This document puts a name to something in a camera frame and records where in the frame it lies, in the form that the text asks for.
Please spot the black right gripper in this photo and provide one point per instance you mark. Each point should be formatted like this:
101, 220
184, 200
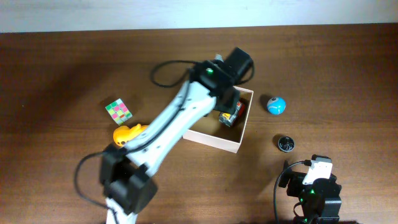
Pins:
296, 179

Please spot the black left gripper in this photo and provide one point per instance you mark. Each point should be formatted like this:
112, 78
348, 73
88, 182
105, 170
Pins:
232, 98

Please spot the red toy fire truck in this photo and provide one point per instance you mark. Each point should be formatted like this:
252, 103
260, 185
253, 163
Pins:
230, 119

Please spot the beige cardboard box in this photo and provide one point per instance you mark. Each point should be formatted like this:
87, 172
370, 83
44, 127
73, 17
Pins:
211, 132

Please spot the colourful puzzle cube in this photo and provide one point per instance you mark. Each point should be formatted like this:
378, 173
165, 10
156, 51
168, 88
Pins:
118, 111

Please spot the yellow toy dog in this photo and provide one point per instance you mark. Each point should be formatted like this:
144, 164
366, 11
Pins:
123, 134

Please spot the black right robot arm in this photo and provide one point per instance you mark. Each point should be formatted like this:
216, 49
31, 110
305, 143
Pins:
320, 201

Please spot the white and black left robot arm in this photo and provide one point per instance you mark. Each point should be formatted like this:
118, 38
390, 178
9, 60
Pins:
126, 173

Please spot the black round cap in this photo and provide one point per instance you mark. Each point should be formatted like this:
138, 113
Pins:
286, 144

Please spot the blue and white ball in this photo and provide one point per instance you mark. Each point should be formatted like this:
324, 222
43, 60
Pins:
276, 105

